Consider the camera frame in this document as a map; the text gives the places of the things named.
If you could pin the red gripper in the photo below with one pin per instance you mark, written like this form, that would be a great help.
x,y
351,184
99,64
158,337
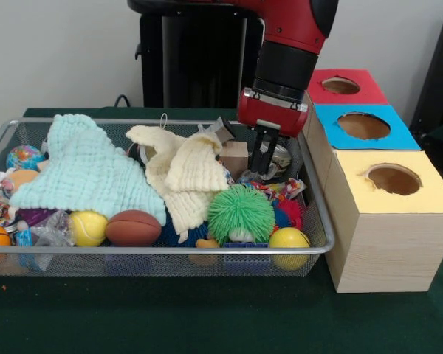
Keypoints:
x,y
273,116

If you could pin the silver metal can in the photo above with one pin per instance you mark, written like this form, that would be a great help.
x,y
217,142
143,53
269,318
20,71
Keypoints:
x,y
282,158

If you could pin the cream waffle cloth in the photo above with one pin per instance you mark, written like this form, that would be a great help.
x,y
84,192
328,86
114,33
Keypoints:
x,y
192,169

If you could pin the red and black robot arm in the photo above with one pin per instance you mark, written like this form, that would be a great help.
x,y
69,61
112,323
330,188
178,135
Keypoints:
x,y
291,29

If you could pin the wooden box with three holes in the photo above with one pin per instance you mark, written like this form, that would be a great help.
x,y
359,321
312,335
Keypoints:
x,y
384,250

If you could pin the plain wooden cube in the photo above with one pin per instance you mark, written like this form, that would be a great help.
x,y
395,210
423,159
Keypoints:
x,y
234,158

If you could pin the green spiky rubber ball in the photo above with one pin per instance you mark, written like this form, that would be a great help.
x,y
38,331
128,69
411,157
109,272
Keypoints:
x,y
240,214

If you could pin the yellow smiley foam ball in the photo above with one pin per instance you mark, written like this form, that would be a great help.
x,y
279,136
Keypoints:
x,y
288,239

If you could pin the brown toy football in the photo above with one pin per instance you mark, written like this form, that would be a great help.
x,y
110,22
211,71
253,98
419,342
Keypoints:
x,y
133,228

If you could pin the dark green table cloth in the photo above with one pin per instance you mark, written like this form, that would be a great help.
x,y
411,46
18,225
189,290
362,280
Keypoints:
x,y
206,317

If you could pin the mint green waffle cloth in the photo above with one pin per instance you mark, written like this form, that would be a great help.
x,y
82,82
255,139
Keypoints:
x,y
81,166

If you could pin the yellow tennis ball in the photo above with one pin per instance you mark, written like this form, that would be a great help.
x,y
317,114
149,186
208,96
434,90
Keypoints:
x,y
88,228

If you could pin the globe print foam ball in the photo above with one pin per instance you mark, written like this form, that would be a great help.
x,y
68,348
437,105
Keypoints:
x,y
24,156

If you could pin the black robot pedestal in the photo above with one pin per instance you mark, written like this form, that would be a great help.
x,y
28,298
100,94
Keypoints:
x,y
192,55

